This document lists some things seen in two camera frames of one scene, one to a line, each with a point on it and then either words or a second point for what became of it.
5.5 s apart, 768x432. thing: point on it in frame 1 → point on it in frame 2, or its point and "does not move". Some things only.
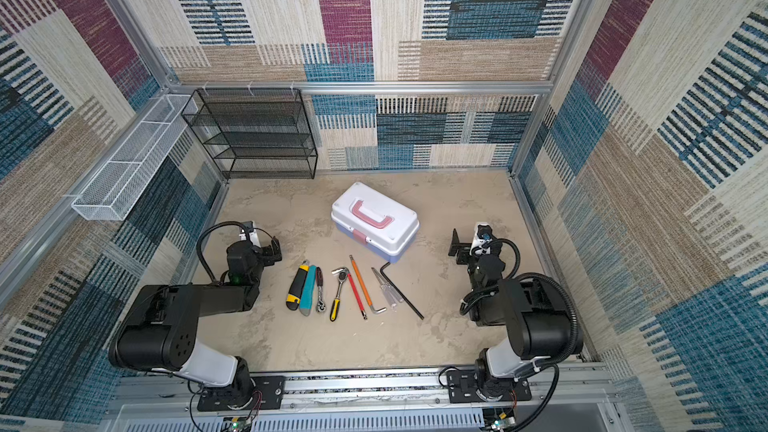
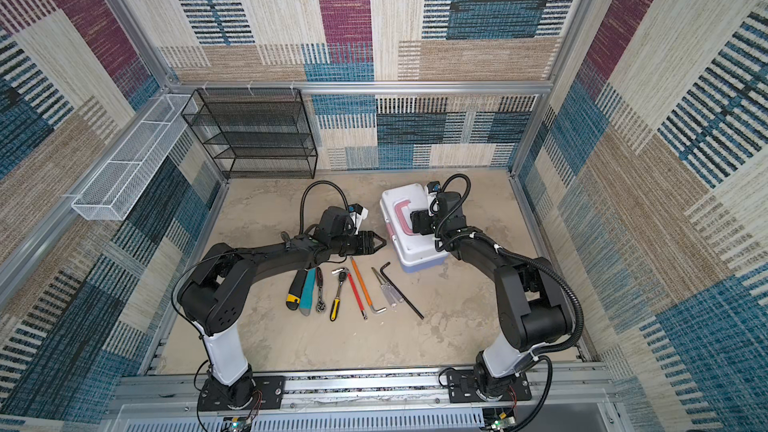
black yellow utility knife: [294, 292] does not move
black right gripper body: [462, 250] → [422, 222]
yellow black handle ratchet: [342, 274] does not move
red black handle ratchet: [320, 305] does not move
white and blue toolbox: [382, 226] → [415, 252]
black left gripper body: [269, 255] → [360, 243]
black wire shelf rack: [255, 133] does not move
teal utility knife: [308, 291] does not move
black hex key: [400, 294] does not move
